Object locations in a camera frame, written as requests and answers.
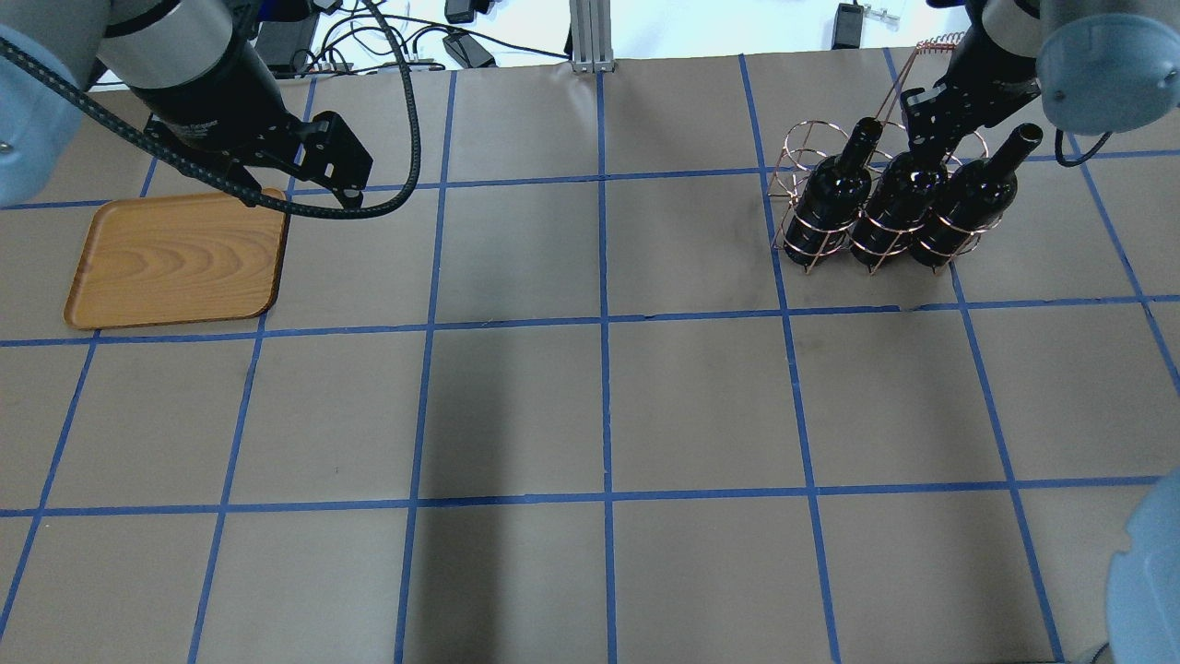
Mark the wooden tray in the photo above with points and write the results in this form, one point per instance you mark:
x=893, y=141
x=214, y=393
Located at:
x=178, y=259

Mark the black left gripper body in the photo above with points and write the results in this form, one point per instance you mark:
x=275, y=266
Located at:
x=214, y=95

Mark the aluminium frame post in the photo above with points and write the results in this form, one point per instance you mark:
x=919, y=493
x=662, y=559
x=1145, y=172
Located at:
x=590, y=36

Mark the dark wine bottle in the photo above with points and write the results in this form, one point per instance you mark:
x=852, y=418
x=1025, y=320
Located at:
x=832, y=198
x=974, y=199
x=906, y=189

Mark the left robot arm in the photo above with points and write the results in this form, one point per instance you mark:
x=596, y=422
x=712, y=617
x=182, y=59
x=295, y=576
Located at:
x=179, y=79

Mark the copper wire bottle basket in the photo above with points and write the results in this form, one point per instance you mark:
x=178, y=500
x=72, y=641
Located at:
x=807, y=142

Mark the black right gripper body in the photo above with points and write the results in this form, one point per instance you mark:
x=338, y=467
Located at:
x=994, y=72

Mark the black power adapter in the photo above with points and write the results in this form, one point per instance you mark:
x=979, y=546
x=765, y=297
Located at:
x=467, y=52

